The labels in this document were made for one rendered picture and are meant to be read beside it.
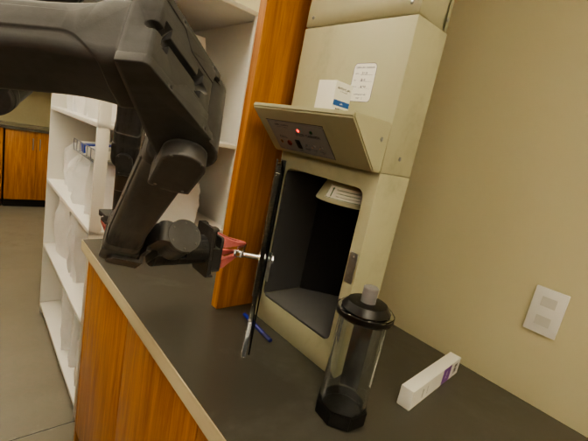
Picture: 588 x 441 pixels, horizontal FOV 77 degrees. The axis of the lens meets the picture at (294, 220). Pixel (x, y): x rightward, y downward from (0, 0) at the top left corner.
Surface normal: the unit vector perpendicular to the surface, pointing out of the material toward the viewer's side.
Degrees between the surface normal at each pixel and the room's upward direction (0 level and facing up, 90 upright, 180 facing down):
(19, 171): 90
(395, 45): 90
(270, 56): 90
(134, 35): 53
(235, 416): 0
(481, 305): 90
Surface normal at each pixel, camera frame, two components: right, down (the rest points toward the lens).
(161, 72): 0.96, -0.10
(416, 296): -0.75, 0.00
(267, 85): 0.64, 0.29
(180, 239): 0.64, -0.31
